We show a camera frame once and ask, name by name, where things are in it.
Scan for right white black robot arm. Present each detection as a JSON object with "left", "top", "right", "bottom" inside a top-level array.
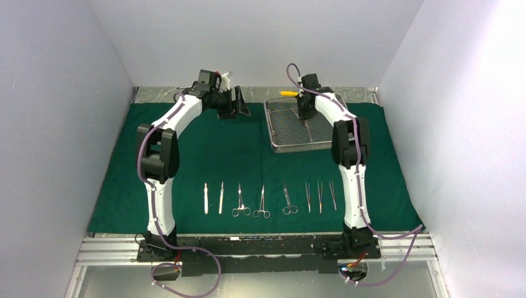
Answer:
[{"left": 295, "top": 73, "right": 373, "bottom": 248}]

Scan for wire mesh instrument tray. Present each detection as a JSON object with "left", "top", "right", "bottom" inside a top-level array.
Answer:
[{"left": 264, "top": 93, "right": 356, "bottom": 153}]

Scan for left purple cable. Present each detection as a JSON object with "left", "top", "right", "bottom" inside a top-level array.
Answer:
[{"left": 136, "top": 92, "right": 223, "bottom": 297}]

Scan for steel tweezers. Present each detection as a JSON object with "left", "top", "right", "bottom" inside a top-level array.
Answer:
[
  {"left": 329, "top": 180, "right": 337, "bottom": 211},
  {"left": 305, "top": 182, "right": 311, "bottom": 214},
  {"left": 317, "top": 181, "right": 323, "bottom": 215}
]

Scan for aluminium front rail frame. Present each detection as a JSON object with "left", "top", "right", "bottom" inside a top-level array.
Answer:
[{"left": 66, "top": 233, "right": 450, "bottom": 297}]

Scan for small yellow screwdriver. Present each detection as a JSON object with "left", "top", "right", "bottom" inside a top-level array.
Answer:
[{"left": 280, "top": 91, "right": 299, "bottom": 97}]

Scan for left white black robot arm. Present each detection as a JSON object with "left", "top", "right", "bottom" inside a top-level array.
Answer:
[{"left": 136, "top": 86, "right": 251, "bottom": 250}]

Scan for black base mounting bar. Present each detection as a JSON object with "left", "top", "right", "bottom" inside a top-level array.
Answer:
[{"left": 136, "top": 232, "right": 381, "bottom": 277}]

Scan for steel surgical forceps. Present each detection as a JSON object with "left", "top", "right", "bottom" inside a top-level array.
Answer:
[{"left": 252, "top": 186, "right": 270, "bottom": 219}]

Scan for steel surgical scissors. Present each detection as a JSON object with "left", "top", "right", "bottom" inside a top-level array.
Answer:
[{"left": 283, "top": 181, "right": 298, "bottom": 215}]

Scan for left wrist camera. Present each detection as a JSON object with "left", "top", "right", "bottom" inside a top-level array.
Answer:
[{"left": 195, "top": 70, "right": 234, "bottom": 93}]

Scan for green surgical drape cloth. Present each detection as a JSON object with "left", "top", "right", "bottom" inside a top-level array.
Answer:
[{"left": 88, "top": 103, "right": 422, "bottom": 234}]

